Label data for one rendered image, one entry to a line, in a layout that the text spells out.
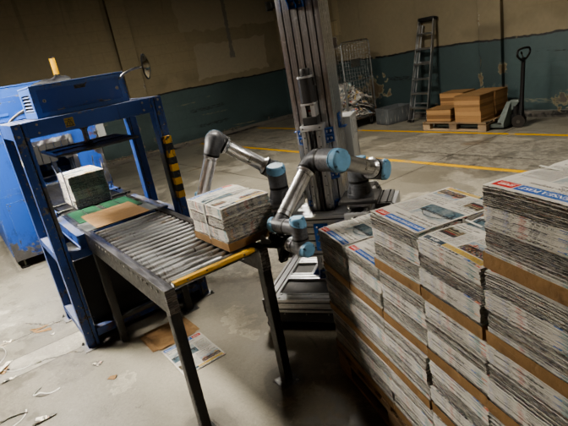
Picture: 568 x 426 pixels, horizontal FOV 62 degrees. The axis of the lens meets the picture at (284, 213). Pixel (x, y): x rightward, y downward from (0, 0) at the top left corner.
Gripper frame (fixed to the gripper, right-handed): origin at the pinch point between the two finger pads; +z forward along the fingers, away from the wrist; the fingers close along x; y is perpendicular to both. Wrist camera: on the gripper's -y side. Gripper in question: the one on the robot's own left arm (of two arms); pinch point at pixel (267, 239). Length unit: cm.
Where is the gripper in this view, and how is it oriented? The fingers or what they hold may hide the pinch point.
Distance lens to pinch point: 244.9
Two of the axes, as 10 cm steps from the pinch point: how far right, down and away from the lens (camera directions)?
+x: -7.9, 3.2, -5.3
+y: -1.7, -9.3, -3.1
